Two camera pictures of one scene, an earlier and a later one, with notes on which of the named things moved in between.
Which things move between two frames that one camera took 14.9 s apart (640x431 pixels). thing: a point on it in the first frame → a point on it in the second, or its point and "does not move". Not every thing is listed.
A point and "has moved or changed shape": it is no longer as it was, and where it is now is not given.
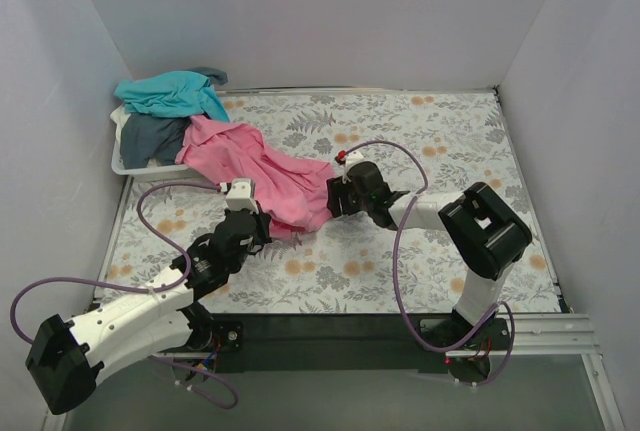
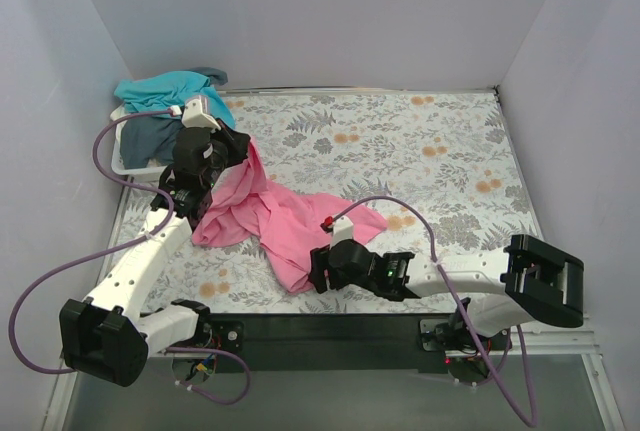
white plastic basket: x=149 y=172 does not move
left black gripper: x=261 y=230 → x=236 y=140
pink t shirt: x=290 y=195 has moved or changed shape
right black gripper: x=338 y=197 → x=318 y=269
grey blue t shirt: x=144 y=136 does not move
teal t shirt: x=171 y=94 does not move
